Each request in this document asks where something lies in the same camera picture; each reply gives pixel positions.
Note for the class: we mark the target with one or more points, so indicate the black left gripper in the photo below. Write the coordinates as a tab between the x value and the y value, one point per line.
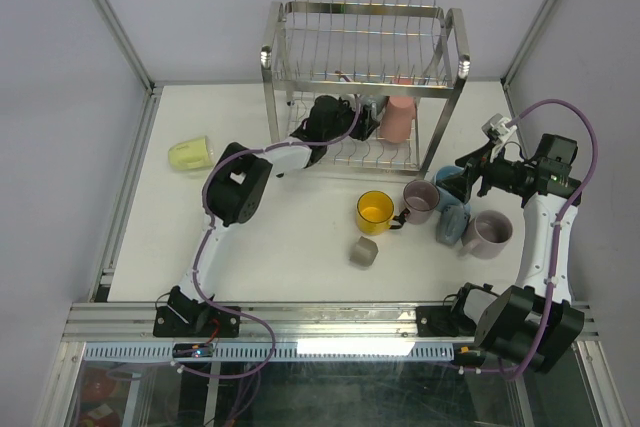
364	127

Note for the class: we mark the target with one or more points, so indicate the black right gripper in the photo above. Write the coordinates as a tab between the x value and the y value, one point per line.
460	186

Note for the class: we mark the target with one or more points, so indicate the dark speckled grey mug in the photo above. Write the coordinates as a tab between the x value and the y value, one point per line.
372	102

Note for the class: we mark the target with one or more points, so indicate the lilac mug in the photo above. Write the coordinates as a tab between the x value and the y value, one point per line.
486	235
420	199

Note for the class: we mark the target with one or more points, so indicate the tall pink cup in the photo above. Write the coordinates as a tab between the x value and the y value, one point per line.
397	120

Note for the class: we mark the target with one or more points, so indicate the pink mug with handle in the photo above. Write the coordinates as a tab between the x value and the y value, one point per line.
402	81

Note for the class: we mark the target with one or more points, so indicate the yellow enamel mug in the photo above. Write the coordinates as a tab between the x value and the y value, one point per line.
375	214

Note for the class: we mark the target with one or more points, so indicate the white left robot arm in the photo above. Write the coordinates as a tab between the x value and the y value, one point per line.
231	196

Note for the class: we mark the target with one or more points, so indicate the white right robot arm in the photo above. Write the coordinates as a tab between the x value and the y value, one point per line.
532	323

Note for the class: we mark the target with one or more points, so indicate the stainless steel dish rack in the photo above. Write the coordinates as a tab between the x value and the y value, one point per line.
348	49

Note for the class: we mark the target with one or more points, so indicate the blue-grey speckled jug mug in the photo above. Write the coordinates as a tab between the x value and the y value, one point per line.
452	224

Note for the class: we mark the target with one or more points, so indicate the small grey-green cup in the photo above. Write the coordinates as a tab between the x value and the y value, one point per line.
363	252

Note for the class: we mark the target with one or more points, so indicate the pale yellow-green mug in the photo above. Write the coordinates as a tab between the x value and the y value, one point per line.
193	154

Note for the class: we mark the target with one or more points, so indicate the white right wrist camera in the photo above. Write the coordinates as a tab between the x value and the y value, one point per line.
499	129

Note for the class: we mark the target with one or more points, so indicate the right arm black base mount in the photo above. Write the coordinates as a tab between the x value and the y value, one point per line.
461	314

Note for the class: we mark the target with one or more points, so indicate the slotted grey cable duct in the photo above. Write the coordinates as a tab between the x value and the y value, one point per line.
306	349

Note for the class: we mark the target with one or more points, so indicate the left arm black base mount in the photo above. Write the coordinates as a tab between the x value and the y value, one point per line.
181	317

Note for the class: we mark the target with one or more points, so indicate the aluminium mounting rail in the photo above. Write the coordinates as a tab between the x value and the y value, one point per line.
138	321

